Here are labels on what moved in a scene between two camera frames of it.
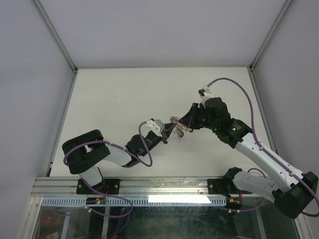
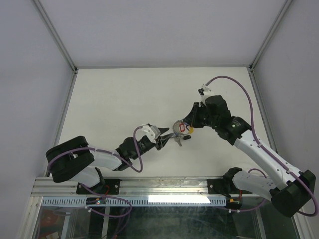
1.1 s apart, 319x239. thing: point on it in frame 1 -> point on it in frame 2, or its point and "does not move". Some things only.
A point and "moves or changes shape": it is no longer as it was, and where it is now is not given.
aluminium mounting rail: [129, 186] does not move
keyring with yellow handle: [179, 128] moves or changes shape
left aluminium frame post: [50, 27] does not move
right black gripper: [188, 119] does not move
